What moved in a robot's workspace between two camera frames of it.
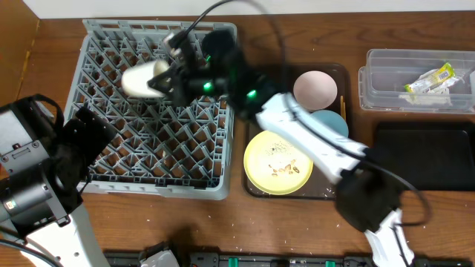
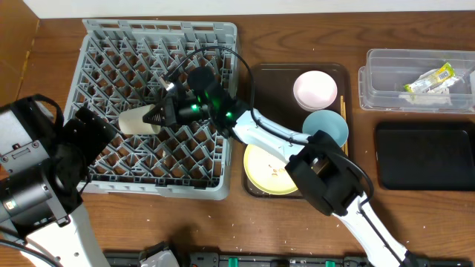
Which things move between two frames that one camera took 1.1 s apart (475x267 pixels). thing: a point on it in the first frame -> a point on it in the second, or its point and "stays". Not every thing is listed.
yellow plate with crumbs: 275,167 stays
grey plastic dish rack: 158,147 stays
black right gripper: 177,84 -> 168,112
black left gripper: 90,130 stays
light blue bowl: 334,119 stays
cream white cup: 134,81 -> 131,122
